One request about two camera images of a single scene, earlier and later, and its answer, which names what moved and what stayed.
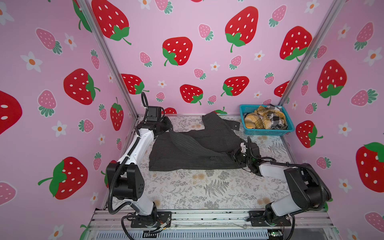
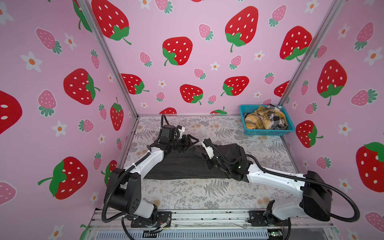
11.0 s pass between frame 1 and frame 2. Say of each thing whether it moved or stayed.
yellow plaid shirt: stayed
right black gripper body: moved
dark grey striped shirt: moved
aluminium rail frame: stayed
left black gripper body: moved
